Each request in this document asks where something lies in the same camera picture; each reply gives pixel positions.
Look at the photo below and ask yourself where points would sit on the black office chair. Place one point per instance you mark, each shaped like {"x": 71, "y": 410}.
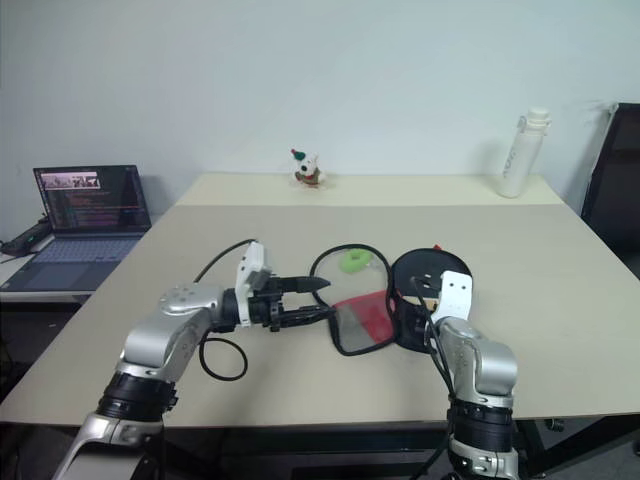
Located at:
{"x": 615, "y": 190}

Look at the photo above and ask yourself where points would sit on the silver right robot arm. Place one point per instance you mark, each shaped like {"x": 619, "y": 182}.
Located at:
{"x": 480, "y": 360}

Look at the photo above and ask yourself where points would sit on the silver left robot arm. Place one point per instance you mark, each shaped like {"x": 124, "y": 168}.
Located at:
{"x": 160, "y": 340}

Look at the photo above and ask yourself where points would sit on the black mesh paddle case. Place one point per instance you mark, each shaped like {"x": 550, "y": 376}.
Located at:
{"x": 355, "y": 330}

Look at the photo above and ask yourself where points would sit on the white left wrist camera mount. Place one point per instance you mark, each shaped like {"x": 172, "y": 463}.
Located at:
{"x": 252, "y": 260}

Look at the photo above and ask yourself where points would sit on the black table leg frame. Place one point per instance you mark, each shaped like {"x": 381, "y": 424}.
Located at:
{"x": 534, "y": 445}

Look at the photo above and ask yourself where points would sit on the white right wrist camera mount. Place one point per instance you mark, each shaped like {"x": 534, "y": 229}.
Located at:
{"x": 457, "y": 295}

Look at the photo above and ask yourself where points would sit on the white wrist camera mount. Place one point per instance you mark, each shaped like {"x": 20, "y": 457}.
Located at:
{"x": 252, "y": 260}
{"x": 457, "y": 295}

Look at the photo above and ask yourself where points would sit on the white water bottle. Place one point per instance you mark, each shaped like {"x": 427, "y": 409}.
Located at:
{"x": 517, "y": 160}

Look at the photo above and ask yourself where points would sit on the open grey laptop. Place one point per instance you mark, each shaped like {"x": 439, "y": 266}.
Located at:
{"x": 85, "y": 250}

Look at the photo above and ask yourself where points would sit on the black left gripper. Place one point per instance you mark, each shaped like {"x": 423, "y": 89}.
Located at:
{"x": 267, "y": 307}

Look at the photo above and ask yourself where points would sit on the white plush dog toy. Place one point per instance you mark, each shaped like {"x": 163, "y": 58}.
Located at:
{"x": 310, "y": 167}

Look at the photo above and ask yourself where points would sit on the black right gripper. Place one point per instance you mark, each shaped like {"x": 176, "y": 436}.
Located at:
{"x": 414, "y": 325}

